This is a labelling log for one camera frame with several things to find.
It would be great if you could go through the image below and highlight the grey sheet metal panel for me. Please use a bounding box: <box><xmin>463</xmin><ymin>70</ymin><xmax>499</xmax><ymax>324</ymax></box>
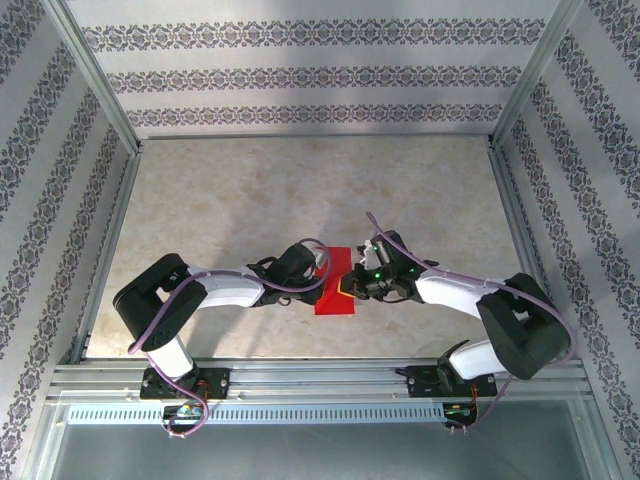
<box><xmin>49</xmin><ymin>422</ymin><xmax>594</xmax><ymax>480</ymax></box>

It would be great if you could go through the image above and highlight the red cloth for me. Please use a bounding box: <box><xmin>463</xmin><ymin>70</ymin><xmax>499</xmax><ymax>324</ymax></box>
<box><xmin>313</xmin><ymin>246</ymin><xmax>357</xmax><ymax>317</ymax></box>

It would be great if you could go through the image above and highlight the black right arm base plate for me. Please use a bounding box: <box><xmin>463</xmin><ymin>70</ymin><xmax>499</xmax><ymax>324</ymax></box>
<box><xmin>407</xmin><ymin>364</ymin><xmax>498</xmax><ymax>400</ymax></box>

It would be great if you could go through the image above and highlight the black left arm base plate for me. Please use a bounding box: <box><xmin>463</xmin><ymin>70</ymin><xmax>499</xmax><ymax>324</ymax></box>
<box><xmin>139</xmin><ymin>366</ymin><xmax>232</xmax><ymax>401</ymax></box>

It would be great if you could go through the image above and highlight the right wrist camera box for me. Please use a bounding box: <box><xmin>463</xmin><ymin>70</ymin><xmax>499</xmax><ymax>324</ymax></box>
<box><xmin>355</xmin><ymin>229</ymin><xmax>409</xmax><ymax>271</ymax></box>

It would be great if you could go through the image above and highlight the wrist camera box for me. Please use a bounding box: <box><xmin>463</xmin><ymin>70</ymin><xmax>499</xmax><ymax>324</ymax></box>
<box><xmin>355</xmin><ymin>229</ymin><xmax>409</xmax><ymax>271</ymax></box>
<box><xmin>272</xmin><ymin>243</ymin><xmax>331</xmax><ymax>281</ymax></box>

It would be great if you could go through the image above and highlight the slotted grey cable duct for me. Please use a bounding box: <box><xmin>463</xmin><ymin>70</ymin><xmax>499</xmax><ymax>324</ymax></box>
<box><xmin>66</xmin><ymin>402</ymin><xmax>447</xmax><ymax>426</ymax></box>

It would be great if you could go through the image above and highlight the aluminium frame post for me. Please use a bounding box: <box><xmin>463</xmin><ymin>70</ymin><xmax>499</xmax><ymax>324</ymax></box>
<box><xmin>487</xmin><ymin>0</ymin><xmax>587</xmax><ymax>151</ymax></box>
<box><xmin>42</xmin><ymin>0</ymin><xmax>145</xmax><ymax>157</ymax></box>

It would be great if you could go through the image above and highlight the wide aluminium mounting rail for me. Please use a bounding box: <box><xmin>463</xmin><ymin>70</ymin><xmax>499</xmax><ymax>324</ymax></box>
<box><xmin>47</xmin><ymin>357</ymin><xmax>587</xmax><ymax>402</ymax></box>

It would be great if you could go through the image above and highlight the short aluminium table-edge rail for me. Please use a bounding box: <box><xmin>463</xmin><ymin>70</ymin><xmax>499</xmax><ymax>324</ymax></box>
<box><xmin>487</xmin><ymin>139</ymin><xmax>570</xmax><ymax>360</ymax></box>
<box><xmin>67</xmin><ymin>144</ymin><xmax>145</xmax><ymax>365</ymax></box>

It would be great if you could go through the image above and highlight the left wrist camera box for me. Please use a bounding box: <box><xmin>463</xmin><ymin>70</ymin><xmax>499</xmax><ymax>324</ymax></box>
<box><xmin>272</xmin><ymin>243</ymin><xmax>331</xmax><ymax>281</ymax></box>

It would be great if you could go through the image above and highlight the long aluminium table-edge rail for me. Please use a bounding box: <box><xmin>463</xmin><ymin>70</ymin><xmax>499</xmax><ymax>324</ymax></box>
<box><xmin>137</xmin><ymin>132</ymin><xmax>494</xmax><ymax>144</ymax></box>

